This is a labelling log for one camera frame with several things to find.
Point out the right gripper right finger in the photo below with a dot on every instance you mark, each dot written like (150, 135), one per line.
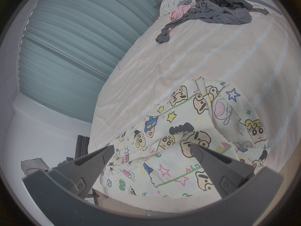
(223, 173)

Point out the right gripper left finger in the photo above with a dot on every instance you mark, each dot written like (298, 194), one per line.
(81, 173)

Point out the white printed pyjama top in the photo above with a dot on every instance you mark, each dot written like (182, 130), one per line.
(188, 126)

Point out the bed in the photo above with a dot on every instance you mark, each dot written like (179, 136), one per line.
(211, 55)

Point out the pile of clothes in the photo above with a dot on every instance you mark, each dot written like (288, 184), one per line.
(218, 10)

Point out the blue-green curtain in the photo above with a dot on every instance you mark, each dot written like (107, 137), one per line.
(70, 43)

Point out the pink garment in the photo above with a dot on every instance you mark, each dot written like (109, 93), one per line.
(181, 10)

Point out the grey bedside table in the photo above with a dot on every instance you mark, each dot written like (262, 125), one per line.
(159, 1)

